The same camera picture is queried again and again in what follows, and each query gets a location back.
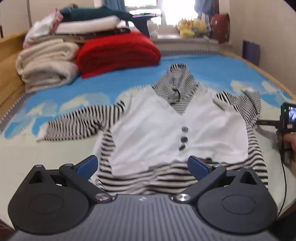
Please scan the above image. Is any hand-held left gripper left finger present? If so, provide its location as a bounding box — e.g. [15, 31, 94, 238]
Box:
[26, 155, 112, 202]

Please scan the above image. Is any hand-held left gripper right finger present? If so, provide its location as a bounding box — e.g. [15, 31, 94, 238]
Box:
[173, 156, 267, 203]

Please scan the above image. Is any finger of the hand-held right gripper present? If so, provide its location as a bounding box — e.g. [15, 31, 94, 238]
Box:
[255, 119, 281, 127]

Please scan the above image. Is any striped white hooded shirt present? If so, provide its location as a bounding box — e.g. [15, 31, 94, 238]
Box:
[37, 63, 269, 195]

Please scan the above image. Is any person's right hand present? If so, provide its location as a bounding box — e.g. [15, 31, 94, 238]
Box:
[277, 131, 296, 163]

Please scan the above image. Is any blue cream patterned bed mat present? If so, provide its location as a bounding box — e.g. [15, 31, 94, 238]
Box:
[0, 48, 296, 224]

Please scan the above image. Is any dark red plush toy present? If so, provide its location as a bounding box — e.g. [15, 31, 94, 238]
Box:
[211, 13, 231, 44]

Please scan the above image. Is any cream folded blanket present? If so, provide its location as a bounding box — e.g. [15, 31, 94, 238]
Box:
[16, 38, 80, 93]

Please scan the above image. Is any red folded blanket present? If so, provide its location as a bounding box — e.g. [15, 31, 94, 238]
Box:
[76, 31, 162, 79]

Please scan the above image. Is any yellow plush toy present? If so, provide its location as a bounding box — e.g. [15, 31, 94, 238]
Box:
[178, 19, 208, 39]

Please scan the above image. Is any dark striped folded cloth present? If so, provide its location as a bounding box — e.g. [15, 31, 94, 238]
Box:
[53, 27, 133, 44]

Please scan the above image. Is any white folded blanket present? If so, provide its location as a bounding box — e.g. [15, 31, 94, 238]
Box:
[55, 15, 128, 34]

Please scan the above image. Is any pink white cloth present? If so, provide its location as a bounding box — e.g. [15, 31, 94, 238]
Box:
[24, 8, 64, 48]

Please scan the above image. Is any window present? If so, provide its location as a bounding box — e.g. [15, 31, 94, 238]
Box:
[124, 0, 202, 25]

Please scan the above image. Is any teal plush shark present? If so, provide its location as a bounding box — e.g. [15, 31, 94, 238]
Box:
[59, 6, 160, 38]

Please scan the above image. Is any blue curtain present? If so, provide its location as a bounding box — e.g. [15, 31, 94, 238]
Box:
[104, 0, 127, 12]

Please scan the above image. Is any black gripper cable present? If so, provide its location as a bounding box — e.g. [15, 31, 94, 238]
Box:
[276, 151, 288, 219]

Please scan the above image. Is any wooden bed frame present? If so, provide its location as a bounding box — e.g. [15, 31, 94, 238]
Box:
[0, 31, 31, 117]

